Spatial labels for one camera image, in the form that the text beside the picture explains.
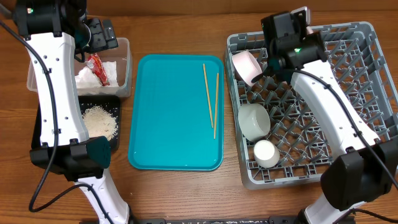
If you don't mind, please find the red snack wrapper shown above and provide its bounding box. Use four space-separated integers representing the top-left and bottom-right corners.
86 54 110 86

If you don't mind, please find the white napkin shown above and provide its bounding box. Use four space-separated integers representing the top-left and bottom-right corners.
75 62 119 88

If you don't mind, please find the white pink-rimmed bowl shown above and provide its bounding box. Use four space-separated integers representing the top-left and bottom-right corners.
232 50 262 86

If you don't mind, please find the rice pile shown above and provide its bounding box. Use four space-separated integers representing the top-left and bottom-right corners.
83 106 119 141

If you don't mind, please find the wooden chopstick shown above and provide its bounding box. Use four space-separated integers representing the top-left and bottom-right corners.
203 63 214 128
213 73 220 139

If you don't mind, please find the grey bowl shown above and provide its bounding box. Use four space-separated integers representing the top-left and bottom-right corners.
238 104 271 142

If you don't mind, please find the white cup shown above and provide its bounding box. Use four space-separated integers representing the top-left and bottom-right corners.
254 140 280 168

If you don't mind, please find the large white plate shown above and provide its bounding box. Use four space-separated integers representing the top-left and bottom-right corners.
306 26 314 35

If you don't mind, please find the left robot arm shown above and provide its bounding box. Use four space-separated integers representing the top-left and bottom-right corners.
13 1 132 223

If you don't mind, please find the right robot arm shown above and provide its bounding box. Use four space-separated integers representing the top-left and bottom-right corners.
261 7 397 223

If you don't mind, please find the grey dishwasher rack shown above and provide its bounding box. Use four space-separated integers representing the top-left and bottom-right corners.
225 22 397 190

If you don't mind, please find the clear plastic bin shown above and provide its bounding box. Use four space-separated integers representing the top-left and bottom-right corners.
37 37 132 98

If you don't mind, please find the black plastic tray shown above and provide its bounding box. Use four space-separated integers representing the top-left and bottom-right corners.
31 95 121 152

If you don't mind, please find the teal serving tray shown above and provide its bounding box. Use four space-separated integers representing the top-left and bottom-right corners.
127 54 224 171

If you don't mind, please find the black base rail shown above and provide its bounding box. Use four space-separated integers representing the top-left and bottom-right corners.
130 216 296 224

